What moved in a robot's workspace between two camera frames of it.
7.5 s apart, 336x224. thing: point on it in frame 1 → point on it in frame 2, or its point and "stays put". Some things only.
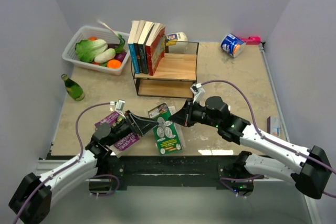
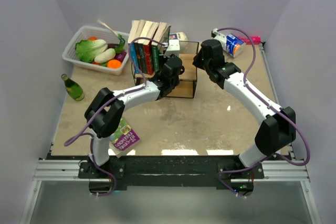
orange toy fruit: (114, 64) stays put
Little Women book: (142, 46) → (149, 29)
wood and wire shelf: (176, 75) stays put
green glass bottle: (73, 89) stays put
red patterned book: (155, 47) → (147, 32)
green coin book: (166, 135) → (161, 33)
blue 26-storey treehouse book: (133, 46) stays put
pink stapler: (254, 40) stays put
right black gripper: (184, 116) → (196, 62)
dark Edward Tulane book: (136, 43) stays put
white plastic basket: (98, 49) stays put
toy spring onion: (121, 41) stays put
